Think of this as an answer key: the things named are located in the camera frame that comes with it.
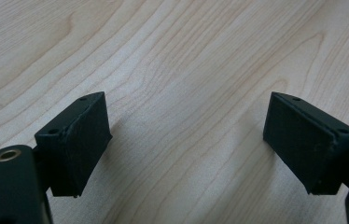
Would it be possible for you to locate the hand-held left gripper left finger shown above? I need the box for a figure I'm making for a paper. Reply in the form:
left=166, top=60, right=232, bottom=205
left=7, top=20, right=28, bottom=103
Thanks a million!
left=34, top=91, right=114, bottom=199

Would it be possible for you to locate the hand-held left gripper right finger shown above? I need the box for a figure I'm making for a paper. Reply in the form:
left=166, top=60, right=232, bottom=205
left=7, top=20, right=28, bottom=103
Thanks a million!
left=262, top=91, right=349, bottom=196

